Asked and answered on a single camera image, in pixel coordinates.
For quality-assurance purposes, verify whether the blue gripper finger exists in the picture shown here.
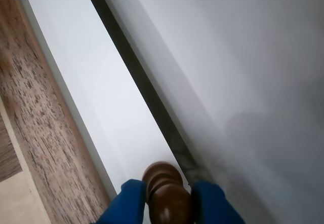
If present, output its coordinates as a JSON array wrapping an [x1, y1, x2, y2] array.
[[191, 180, 246, 224], [96, 179, 147, 224]]

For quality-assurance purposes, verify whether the wooden chessboard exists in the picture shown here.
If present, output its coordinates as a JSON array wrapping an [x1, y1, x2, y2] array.
[[0, 0, 112, 224]]

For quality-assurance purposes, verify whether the dark wooden pawn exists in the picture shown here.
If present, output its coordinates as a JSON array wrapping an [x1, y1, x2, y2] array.
[[141, 161, 192, 224]]

